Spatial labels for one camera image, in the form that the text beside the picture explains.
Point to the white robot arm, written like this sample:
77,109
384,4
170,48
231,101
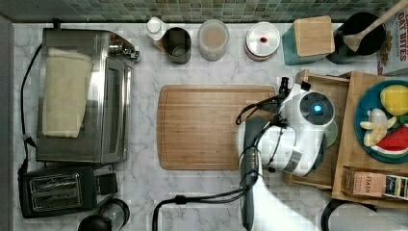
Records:
293,142

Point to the green bowl in drawer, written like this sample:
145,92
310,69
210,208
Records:
331,133

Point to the wooden drawer cabinet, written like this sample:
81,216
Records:
352,152

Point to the bamboo cutting board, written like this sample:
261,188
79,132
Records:
196,125

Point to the dark metal cup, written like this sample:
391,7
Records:
177,45

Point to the clear jar with snacks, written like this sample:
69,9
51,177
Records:
213,38

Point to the white capped bottle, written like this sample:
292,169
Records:
155,28

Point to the silver toaster oven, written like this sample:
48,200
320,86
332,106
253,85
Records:
104,131

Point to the teal canister with wooden lid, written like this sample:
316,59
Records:
308,40

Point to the wooden tea bag box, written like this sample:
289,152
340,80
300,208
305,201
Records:
373,183

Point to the teal plate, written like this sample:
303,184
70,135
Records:
369,101

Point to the wooden spoon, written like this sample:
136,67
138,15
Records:
353,41

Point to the toy banana pieces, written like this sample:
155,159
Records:
376,127

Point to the black two-slot toaster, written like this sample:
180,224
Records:
62,191

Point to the yellow toy lemon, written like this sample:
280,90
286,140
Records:
394,98

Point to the toy watermelon slice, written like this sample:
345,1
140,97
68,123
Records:
395,143

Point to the cinnamon oat bites cereal box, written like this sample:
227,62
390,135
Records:
392,58

